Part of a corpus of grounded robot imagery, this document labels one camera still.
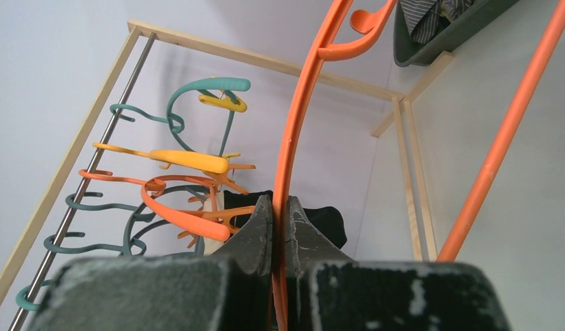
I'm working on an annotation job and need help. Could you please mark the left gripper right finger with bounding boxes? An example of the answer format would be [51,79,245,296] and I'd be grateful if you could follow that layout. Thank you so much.
[287,197,511,330]

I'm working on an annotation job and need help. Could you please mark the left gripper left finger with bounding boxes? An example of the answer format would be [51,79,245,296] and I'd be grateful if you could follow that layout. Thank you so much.
[29,195,273,330]

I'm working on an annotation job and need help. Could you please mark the orange clip hanger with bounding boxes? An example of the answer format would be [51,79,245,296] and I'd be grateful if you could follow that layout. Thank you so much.
[272,1,565,330]

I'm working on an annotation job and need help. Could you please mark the orange hanger on rack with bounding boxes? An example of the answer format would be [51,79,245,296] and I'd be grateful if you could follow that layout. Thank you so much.
[79,170,255,242]

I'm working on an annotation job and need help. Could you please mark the black hanging underwear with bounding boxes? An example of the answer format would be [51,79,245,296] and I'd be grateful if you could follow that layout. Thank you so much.
[223,190,347,248]

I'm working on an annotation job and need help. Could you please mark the yellow hanger on rack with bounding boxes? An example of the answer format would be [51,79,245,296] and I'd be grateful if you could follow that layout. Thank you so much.
[92,143,256,194]

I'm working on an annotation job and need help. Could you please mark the teal hanger back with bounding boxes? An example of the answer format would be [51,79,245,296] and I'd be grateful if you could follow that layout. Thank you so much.
[110,77,251,157]

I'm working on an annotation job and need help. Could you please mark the teal hanger front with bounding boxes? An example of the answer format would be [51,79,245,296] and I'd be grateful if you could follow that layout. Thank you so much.
[15,234,147,311]

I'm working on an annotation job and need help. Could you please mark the dark green laundry basket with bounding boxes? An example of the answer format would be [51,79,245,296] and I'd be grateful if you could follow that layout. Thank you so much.
[393,1,517,68]

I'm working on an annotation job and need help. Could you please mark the wooden clothes rack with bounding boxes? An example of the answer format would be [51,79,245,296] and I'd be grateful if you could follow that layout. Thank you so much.
[0,20,455,307]

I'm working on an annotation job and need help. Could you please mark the striped grey garment in basket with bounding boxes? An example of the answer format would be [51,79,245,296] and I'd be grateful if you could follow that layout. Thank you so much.
[400,0,474,44]

